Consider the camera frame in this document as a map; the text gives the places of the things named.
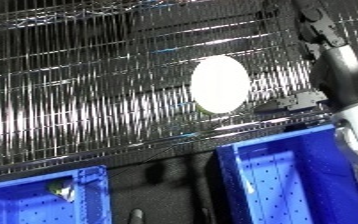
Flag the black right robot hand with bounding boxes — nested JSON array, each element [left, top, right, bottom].
[[253, 0, 358, 113]]

